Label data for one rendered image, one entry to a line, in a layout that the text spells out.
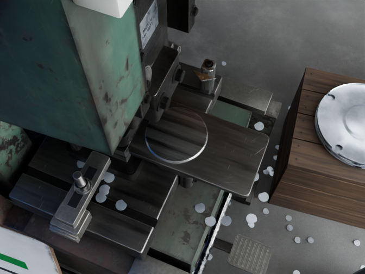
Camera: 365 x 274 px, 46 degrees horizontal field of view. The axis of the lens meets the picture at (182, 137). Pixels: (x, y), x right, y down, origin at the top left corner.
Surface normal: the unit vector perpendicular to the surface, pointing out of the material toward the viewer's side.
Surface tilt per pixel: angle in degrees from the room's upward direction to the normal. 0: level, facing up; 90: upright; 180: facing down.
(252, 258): 0
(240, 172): 0
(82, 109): 90
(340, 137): 0
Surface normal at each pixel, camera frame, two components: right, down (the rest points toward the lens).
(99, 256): 0.00, -0.47
